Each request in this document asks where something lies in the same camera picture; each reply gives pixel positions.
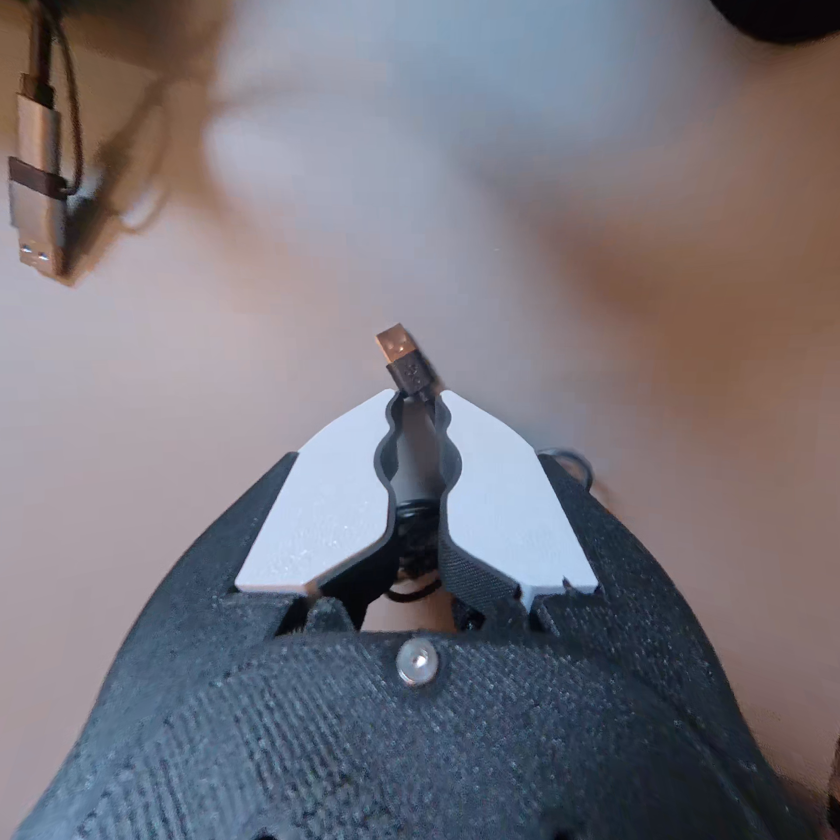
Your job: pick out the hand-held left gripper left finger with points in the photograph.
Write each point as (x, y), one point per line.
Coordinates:
(321, 518)

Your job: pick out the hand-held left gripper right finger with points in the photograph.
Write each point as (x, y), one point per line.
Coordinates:
(518, 518)

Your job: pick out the grey slim usb hub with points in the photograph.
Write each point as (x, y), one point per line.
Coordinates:
(36, 210)

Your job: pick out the black wrist rest pad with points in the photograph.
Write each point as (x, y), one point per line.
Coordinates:
(787, 16)

